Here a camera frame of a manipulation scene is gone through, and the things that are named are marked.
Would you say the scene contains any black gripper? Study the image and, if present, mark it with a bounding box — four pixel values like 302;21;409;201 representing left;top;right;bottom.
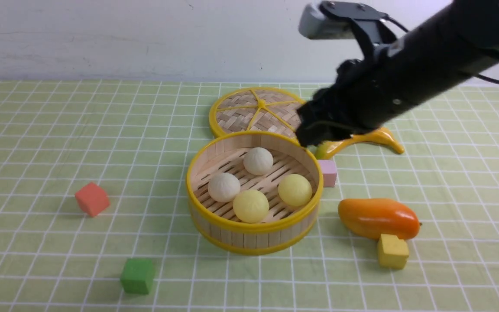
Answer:
295;59;389;147

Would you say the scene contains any pale yellow bun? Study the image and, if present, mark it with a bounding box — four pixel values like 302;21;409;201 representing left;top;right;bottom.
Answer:
278;174;313;207
233;189;269;224

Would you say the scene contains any white bun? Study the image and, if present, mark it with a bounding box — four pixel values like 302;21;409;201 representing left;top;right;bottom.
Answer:
243;147;274;176
207;172;241;203

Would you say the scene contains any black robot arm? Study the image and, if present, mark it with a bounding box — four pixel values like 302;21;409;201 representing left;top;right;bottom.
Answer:
295;0;499;147

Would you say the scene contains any woven bamboo steamer lid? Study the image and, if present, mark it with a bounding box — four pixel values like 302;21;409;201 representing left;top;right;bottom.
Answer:
208;87;305;140

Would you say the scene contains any bamboo steamer tray yellow rim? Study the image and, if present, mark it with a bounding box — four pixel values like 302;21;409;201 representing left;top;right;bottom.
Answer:
186;131;324;255

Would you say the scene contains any yellow plastic banana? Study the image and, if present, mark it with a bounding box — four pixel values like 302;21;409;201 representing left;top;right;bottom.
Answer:
314;127;405;160

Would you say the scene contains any pink foam cube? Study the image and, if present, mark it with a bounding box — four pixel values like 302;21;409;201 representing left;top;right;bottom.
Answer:
318;159;338;188

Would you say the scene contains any orange toy mango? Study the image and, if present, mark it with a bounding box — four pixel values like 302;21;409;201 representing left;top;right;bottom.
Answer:
338;198;422;240

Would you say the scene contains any yellow foam cube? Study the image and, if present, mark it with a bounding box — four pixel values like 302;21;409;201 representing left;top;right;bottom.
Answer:
377;234;409;270

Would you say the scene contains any green foam cube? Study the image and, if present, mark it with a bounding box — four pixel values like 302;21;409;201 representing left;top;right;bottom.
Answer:
120;257;155;295

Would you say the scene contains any red foam cube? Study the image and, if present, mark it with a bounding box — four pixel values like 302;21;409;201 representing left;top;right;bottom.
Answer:
75;182;110;218

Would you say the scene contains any green checked tablecloth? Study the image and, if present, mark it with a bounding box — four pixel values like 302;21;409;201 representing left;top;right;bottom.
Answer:
0;81;499;312

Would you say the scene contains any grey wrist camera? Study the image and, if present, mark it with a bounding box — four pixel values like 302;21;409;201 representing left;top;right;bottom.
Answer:
298;1;399;59

